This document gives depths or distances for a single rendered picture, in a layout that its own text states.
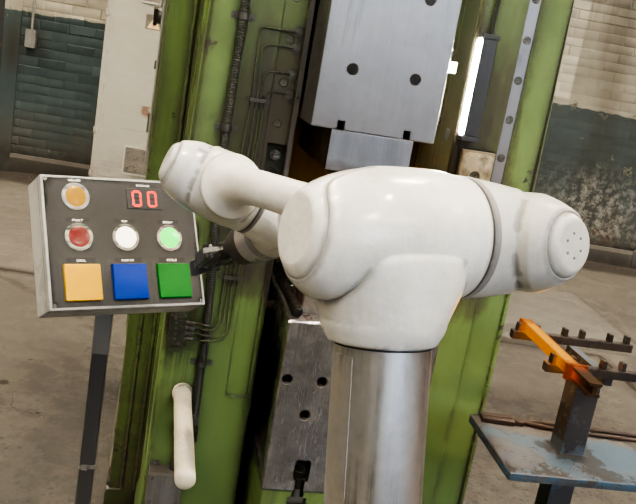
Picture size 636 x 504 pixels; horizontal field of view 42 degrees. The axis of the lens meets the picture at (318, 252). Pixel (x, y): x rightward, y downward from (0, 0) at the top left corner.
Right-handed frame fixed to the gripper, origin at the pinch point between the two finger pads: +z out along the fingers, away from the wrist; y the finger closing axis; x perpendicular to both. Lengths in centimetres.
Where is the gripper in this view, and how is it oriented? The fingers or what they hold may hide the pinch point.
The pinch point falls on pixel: (201, 265)
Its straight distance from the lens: 167.4
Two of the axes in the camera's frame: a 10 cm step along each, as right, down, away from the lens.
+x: -1.4, -9.7, 1.8
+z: -5.7, 2.3, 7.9
